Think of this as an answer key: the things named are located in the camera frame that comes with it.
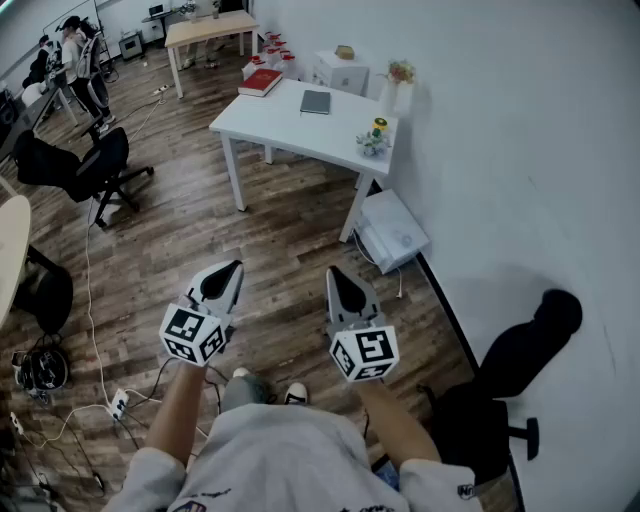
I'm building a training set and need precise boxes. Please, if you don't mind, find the flower bouquet in white vase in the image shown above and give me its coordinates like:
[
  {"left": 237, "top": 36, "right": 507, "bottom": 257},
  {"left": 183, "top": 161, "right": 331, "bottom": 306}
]
[{"left": 379, "top": 58, "right": 417, "bottom": 116}]

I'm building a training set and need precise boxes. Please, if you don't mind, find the white box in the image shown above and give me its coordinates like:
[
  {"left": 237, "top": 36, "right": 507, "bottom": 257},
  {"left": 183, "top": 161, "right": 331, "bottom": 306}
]
[{"left": 357, "top": 188, "right": 431, "bottom": 275}]

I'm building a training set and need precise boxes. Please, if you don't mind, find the person's left forearm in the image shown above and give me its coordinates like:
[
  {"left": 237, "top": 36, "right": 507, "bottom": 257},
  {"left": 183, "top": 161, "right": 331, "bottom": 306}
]
[{"left": 144, "top": 362, "right": 209, "bottom": 469}]

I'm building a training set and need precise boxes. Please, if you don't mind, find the black headset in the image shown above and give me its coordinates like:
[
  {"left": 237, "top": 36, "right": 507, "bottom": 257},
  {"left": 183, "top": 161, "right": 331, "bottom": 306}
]
[{"left": 12, "top": 344, "right": 71, "bottom": 396}]

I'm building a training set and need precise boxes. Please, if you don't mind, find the white table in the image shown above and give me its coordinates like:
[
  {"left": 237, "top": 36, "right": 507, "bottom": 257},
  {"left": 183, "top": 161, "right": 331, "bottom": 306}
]
[{"left": 208, "top": 77, "right": 400, "bottom": 244}]

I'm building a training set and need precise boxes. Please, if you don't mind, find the person's left leg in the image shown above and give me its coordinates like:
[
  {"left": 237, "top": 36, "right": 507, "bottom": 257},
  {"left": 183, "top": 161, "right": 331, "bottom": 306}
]
[{"left": 219, "top": 367, "right": 274, "bottom": 414}]

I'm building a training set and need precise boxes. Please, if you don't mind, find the black standing desk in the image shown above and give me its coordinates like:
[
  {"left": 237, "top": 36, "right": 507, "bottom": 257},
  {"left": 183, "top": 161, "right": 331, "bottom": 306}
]
[{"left": 141, "top": 3, "right": 176, "bottom": 49}]

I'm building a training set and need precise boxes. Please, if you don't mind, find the person's grey sweatshirt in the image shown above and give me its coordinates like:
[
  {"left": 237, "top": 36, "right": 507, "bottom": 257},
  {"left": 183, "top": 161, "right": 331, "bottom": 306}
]
[{"left": 104, "top": 402, "right": 486, "bottom": 512}]

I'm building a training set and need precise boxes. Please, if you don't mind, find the person's right forearm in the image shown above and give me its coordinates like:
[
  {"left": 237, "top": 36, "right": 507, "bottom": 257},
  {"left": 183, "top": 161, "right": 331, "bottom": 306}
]
[{"left": 355, "top": 379, "right": 444, "bottom": 464}]

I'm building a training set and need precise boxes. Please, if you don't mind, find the small grey cabinet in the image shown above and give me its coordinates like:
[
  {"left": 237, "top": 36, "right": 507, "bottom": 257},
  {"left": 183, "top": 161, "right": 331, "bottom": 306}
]
[{"left": 118, "top": 30, "right": 146, "bottom": 61}]

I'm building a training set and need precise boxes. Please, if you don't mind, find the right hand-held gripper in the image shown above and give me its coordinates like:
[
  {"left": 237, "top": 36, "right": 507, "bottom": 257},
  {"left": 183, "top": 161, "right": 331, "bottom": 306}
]
[{"left": 326, "top": 266, "right": 400, "bottom": 384}]

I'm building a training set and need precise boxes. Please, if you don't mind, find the dark desk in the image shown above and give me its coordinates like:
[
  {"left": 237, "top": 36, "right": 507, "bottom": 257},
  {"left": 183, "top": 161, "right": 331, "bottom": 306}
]
[{"left": 0, "top": 82, "right": 79, "bottom": 161}]

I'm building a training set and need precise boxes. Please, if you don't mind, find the light wood table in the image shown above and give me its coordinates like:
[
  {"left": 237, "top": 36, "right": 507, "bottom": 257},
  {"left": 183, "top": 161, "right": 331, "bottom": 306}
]
[{"left": 164, "top": 9, "right": 261, "bottom": 100}]

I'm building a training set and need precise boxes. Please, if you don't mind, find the white water dispenser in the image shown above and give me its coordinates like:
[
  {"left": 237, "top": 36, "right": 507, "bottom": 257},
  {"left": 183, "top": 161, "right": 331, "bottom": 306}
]
[{"left": 312, "top": 48, "right": 371, "bottom": 96}]

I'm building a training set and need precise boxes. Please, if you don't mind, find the grey notebook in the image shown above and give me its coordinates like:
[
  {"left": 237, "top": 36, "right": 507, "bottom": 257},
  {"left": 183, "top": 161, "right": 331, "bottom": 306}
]
[{"left": 299, "top": 89, "right": 332, "bottom": 116}]

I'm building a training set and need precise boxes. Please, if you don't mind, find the black office chair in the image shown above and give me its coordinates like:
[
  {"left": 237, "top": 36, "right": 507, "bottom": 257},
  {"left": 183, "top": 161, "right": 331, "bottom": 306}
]
[
  {"left": 419, "top": 288, "right": 584, "bottom": 501},
  {"left": 12, "top": 117, "right": 155, "bottom": 230}
]

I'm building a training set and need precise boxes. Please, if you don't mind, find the black round chair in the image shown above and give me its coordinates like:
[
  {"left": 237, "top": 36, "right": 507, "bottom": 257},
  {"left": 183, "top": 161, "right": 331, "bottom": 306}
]
[{"left": 14, "top": 244, "right": 75, "bottom": 336}]

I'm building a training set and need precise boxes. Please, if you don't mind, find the round beige table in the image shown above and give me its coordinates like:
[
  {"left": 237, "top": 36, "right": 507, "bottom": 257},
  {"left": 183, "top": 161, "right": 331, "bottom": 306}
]
[{"left": 0, "top": 194, "right": 32, "bottom": 331}]

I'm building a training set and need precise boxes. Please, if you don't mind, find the white floor cable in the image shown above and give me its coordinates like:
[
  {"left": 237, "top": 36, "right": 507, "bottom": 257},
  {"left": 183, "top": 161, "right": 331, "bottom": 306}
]
[{"left": 82, "top": 89, "right": 169, "bottom": 409}]

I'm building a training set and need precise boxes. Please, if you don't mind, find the group of clear water jugs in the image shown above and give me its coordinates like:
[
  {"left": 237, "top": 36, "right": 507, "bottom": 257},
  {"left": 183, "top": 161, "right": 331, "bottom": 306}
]
[{"left": 242, "top": 30, "right": 301, "bottom": 81}]

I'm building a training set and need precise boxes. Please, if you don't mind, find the red hardcover book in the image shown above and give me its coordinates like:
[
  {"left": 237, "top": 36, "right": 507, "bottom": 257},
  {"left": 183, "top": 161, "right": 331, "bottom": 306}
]
[{"left": 237, "top": 68, "right": 284, "bottom": 98}]

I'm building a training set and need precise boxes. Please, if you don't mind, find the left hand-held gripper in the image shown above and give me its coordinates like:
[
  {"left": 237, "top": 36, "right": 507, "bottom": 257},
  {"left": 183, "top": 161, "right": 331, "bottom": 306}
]
[{"left": 158, "top": 260, "right": 245, "bottom": 369}]

